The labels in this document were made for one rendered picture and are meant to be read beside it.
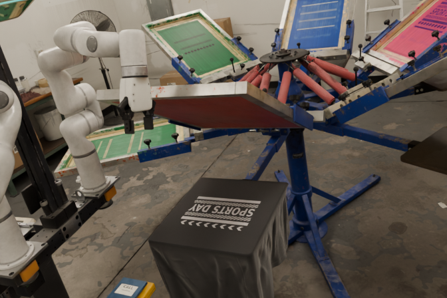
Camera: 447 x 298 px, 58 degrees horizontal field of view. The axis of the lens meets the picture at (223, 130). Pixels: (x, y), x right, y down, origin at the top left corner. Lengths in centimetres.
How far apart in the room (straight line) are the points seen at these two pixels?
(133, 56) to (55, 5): 517
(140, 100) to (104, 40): 19
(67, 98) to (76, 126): 12
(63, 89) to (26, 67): 424
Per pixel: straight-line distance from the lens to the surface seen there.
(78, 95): 165
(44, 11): 618
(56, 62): 154
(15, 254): 150
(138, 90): 119
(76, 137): 166
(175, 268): 172
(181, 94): 130
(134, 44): 119
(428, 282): 276
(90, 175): 173
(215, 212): 172
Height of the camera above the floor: 189
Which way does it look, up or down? 22 degrees down
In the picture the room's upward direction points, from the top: 11 degrees counter-clockwise
